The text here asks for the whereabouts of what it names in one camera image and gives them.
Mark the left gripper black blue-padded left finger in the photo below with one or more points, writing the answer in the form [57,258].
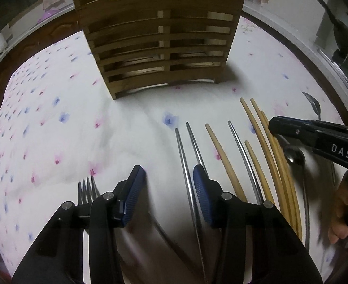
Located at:
[56,255]

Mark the person's right hand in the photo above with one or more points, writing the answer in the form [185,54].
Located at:
[338,227]

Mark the large steel fork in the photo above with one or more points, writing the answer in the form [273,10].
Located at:
[87,191]

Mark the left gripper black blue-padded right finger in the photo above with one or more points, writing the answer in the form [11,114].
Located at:
[278,255]

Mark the steel spoon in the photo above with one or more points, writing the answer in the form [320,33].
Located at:
[296,157]

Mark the steel chopstick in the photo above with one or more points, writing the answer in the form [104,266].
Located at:
[249,168]
[197,225]
[195,146]

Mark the small steel fork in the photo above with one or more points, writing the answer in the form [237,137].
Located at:
[317,110]

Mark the floral white tablecloth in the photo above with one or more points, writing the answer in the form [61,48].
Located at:
[59,125]

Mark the black wok with lid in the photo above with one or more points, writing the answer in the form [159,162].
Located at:
[330,20]

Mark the purple basin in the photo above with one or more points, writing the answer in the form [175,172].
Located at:
[47,14]

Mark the wooden utensil holder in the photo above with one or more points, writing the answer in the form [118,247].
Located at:
[139,44]

